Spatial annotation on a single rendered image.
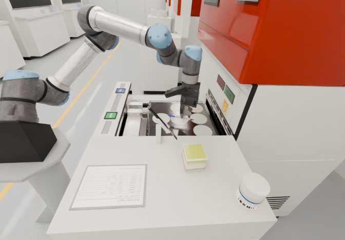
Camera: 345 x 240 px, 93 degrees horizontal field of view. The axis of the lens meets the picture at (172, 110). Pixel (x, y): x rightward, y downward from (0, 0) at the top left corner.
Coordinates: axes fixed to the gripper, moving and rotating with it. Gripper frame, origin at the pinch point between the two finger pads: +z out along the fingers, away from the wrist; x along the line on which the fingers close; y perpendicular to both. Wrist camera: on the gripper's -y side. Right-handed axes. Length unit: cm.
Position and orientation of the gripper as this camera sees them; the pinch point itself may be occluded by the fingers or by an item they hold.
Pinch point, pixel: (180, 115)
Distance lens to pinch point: 87.9
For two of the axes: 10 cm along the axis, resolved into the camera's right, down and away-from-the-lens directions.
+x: 2.2, -5.5, 8.1
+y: 9.7, 1.7, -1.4
